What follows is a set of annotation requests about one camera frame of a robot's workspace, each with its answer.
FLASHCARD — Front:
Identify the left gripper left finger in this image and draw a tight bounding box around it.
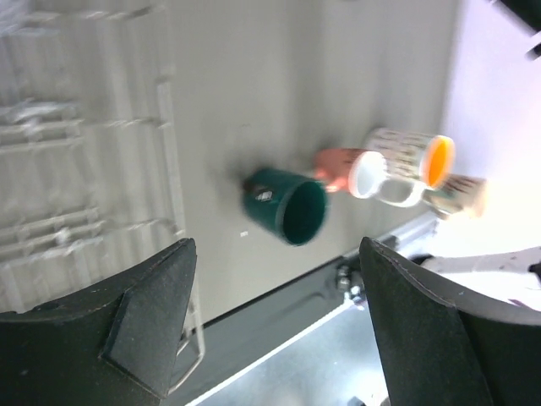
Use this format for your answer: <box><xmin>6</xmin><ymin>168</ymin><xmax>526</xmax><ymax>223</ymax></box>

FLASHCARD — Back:
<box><xmin>1</xmin><ymin>239</ymin><xmax>197</xmax><ymax>405</ymax></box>

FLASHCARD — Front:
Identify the dark green mug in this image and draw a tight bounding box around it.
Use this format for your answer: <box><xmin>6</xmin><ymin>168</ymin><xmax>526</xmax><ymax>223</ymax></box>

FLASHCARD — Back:
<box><xmin>242</xmin><ymin>167</ymin><xmax>329</xmax><ymax>246</ymax></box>

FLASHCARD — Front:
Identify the white mug orange inside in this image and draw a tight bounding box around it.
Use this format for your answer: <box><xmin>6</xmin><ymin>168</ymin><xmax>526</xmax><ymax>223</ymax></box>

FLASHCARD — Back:
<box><xmin>364</xmin><ymin>128</ymin><xmax>456</xmax><ymax>208</ymax></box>

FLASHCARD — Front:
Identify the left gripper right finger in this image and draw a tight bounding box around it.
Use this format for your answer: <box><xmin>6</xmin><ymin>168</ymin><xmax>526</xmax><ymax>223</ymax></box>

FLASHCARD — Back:
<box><xmin>359</xmin><ymin>237</ymin><xmax>540</xmax><ymax>405</ymax></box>

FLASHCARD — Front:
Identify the aluminium frame rail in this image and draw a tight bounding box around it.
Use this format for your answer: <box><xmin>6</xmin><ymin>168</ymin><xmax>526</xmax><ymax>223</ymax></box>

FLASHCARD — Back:
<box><xmin>185</xmin><ymin>211</ymin><xmax>436</xmax><ymax>406</ymax></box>

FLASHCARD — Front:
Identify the small pink mug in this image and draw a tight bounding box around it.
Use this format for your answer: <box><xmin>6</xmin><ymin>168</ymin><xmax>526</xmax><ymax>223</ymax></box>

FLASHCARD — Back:
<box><xmin>314</xmin><ymin>148</ymin><xmax>387</xmax><ymax>199</ymax></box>

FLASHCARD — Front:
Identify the grey wire dish rack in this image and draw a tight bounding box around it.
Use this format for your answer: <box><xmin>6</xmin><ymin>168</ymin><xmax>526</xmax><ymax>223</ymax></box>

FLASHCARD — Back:
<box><xmin>1</xmin><ymin>1</ymin><xmax>205</xmax><ymax>397</ymax></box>

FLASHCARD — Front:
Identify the beige patterned mug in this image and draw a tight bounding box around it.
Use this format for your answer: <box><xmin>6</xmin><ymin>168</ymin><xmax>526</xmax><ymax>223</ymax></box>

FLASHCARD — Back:
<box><xmin>423</xmin><ymin>174</ymin><xmax>488</xmax><ymax>220</ymax></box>

